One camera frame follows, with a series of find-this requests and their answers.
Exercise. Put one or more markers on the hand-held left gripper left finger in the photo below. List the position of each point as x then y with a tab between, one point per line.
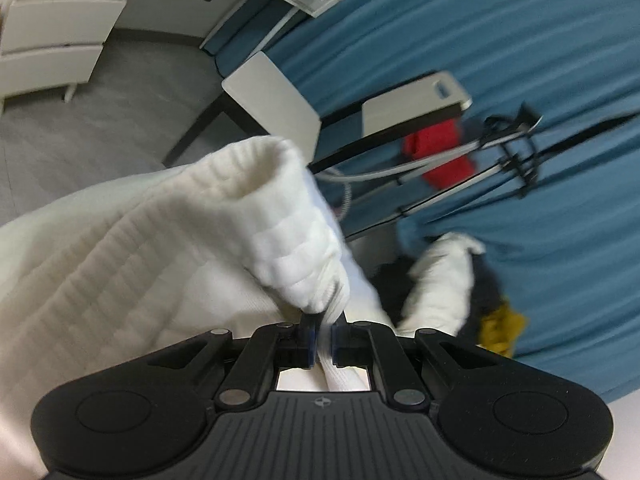
310	347

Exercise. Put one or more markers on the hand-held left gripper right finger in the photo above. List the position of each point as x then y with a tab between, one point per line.
338	347

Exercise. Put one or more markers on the white jacket with black panels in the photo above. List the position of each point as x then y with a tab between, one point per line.
445	280

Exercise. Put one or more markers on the mustard yellow cloth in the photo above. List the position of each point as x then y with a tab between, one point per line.
502	330

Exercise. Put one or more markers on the red cloth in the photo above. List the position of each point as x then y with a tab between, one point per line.
440	160

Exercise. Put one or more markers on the garment steamer stand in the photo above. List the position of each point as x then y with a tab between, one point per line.
450	152

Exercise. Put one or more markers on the blue curtain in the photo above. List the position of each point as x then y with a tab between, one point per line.
450	20
565	260

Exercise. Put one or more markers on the slim white and black stand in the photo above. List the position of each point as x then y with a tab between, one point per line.
405	105

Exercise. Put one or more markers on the white chair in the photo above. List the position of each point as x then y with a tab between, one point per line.
270	95

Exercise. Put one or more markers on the white dresser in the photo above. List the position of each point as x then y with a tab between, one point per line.
65	20

